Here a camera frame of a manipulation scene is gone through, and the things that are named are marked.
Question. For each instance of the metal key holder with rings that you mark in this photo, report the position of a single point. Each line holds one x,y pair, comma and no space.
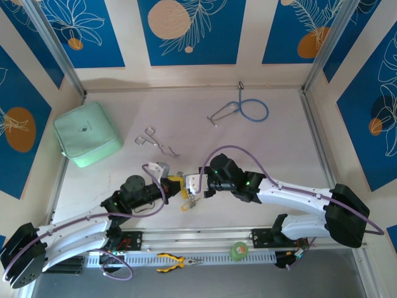
192,201

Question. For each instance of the yellow key tag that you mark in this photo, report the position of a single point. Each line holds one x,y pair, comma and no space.
185,208

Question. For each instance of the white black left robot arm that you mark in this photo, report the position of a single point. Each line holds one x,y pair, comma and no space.
77,228

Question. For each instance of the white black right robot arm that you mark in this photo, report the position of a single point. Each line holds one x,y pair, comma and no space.
294,192

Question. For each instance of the metal scissor tongs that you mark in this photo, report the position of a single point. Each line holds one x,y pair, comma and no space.
160,146

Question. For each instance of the blue stethoscope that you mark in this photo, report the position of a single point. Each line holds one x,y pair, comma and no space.
240,99

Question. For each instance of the mint green medicine bag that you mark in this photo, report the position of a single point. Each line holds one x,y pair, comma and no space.
87,133

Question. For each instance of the green tape roll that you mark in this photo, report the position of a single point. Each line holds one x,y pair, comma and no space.
238,251

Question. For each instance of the blue poster large peach circle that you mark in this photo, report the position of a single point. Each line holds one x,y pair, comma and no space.
217,46

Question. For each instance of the blue poster dark circle leaves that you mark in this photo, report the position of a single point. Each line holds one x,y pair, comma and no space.
366,139

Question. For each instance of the blue poster orange circle fern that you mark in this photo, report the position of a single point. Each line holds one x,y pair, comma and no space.
279,37

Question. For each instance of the blue poster white flower outline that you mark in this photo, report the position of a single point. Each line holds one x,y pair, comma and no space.
102,46

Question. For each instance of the blue poster orange oval lily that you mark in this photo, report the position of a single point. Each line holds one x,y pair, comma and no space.
18,93

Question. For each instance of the blue poster strip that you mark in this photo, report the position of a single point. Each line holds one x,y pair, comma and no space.
347,37
31,35

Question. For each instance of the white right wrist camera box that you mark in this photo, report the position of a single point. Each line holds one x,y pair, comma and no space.
195,183

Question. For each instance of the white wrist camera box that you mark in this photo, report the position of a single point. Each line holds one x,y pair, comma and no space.
195,183
159,170

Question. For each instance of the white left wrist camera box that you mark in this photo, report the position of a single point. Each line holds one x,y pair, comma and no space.
159,170

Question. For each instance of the aluminium table side rail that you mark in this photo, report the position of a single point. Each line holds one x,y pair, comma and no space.
322,155
63,174

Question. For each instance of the aluminium frame post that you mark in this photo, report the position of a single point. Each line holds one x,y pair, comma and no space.
328,43
56,43

